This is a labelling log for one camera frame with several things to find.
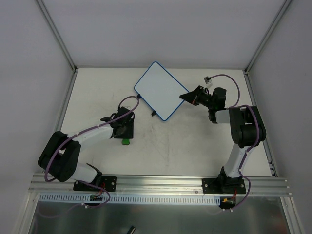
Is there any white slotted cable duct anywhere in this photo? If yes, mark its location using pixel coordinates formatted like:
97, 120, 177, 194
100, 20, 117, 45
39, 193, 221, 206

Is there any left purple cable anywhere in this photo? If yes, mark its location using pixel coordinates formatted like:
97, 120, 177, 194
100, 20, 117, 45
36, 95, 140, 218

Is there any aluminium frame post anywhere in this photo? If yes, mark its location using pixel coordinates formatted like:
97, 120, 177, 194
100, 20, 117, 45
36, 0, 78, 73
243, 0, 294, 74

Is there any blue-framed whiteboard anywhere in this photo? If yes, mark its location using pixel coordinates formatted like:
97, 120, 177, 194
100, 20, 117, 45
134, 61, 189, 121

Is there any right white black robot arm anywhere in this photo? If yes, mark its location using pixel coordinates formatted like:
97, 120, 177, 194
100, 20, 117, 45
179, 86, 266, 194

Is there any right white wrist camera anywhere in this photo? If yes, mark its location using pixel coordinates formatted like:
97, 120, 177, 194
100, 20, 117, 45
204, 77, 212, 89

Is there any left aluminium frame post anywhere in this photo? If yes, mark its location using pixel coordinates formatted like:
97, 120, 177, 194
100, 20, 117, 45
36, 0, 78, 73

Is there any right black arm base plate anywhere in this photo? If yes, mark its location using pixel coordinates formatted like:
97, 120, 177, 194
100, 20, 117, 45
201, 177, 246, 195

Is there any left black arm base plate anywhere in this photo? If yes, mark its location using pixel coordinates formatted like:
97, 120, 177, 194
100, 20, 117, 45
73, 175, 117, 192

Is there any aluminium mounting rail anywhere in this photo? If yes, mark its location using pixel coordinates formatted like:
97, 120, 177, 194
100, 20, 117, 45
28, 173, 293, 197

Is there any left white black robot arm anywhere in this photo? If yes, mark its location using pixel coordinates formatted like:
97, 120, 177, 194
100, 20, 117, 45
38, 107, 135, 190

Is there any right aluminium frame post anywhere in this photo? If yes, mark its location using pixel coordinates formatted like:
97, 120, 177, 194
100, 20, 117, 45
243, 0, 294, 74

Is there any purple cable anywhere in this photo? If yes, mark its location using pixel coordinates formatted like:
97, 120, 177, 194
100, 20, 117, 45
36, 95, 140, 218
209, 73, 263, 213

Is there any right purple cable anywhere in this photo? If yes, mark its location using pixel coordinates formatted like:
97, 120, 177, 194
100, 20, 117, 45
209, 73, 263, 213

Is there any green bone-shaped eraser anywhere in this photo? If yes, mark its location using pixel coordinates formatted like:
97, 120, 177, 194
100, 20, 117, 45
121, 138, 130, 145

